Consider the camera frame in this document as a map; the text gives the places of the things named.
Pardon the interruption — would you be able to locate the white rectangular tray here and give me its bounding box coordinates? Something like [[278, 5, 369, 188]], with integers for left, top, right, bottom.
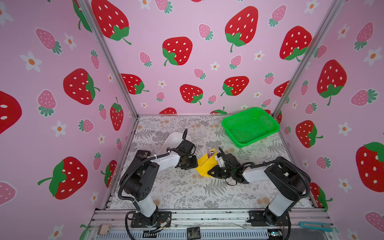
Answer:
[[157, 132, 183, 155]]

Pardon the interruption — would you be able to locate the yellow paper napkin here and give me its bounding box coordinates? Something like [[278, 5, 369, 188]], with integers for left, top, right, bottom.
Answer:
[[196, 149, 218, 178]]

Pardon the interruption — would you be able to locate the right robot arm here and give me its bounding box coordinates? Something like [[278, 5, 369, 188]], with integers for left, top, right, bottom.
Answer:
[[199, 153, 311, 226]]

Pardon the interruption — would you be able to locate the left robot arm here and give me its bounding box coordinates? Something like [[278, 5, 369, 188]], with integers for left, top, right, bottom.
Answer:
[[118, 140, 198, 218]]

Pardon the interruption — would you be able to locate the green plastic basket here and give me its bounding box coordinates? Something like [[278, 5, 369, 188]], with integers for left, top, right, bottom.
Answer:
[[222, 108, 280, 148]]

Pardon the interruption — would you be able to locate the beige small box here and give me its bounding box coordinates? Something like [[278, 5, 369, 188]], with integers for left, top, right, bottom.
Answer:
[[97, 224, 112, 235]]

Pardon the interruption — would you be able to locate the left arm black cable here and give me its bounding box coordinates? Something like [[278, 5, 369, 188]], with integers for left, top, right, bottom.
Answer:
[[117, 128, 189, 202]]

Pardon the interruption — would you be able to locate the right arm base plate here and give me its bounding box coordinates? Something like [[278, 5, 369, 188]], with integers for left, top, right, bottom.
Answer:
[[247, 211, 290, 227]]

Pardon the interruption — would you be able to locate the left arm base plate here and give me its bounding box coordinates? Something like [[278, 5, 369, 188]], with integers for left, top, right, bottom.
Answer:
[[131, 211, 172, 228]]

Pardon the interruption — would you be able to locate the aluminium frame rail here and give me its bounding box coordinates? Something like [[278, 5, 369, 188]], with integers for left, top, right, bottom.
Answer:
[[82, 209, 341, 240]]

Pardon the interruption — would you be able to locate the teal handled tool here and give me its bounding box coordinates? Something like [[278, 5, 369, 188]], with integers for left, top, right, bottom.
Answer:
[[300, 222, 333, 232]]

